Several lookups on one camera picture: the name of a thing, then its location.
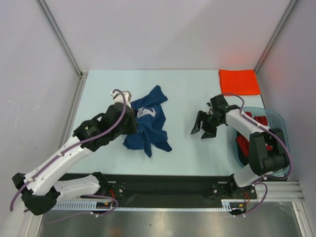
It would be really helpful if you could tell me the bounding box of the purple cable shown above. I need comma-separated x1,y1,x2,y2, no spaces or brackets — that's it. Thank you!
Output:
217,92,293,218
9,89,133,224

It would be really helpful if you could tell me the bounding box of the aluminium corner post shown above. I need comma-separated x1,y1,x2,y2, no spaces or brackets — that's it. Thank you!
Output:
254,0,300,74
36,0,83,77

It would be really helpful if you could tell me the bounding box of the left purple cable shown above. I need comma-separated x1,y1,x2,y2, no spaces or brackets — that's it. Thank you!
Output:
9,89,133,224

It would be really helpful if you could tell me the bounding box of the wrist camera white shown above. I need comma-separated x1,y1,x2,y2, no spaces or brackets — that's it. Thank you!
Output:
206,102,213,110
111,89,132,108

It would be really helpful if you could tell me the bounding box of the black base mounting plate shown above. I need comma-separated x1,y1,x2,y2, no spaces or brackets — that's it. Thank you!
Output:
56,172,258,209

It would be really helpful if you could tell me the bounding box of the red t shirt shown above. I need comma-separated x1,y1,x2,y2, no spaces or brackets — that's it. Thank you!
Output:
236,116,268,159

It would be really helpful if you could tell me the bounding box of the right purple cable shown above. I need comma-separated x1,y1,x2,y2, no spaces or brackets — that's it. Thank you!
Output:
217,92,293,218

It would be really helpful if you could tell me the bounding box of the blue t shirt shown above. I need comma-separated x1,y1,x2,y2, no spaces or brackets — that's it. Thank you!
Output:
123,85,172,157

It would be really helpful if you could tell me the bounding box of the clear blue plastic bin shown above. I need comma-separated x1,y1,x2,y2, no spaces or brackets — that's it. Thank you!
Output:
233,107,290,167

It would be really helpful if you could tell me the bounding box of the aluminium rail front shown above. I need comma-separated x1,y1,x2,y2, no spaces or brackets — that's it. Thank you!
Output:
255,181,305,202

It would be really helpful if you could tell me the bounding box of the right aluminium corner post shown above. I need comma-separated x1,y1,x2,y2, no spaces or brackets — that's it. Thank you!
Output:
254,0,300,74

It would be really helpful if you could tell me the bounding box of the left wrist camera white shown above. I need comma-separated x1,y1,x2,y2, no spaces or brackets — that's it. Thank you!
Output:
111,89,132,108

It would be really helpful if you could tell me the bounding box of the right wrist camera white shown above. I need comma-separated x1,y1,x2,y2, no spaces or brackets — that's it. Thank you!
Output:
206,102,213,110

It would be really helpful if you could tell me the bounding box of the white slotted cable duct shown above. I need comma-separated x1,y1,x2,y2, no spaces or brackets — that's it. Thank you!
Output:
52,200,245,212

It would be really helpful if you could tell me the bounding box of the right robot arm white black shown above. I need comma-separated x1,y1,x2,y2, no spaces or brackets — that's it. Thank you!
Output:
191,94,291,198

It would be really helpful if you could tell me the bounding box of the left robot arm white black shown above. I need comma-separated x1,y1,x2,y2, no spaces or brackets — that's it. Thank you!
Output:
12,102,137,215

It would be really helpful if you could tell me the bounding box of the left aluminium corner post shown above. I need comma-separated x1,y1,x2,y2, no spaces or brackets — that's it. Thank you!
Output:
36,0,83,77

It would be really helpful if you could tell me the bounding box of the folded orange t shirt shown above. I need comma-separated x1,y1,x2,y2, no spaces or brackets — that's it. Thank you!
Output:
219,70,261,96

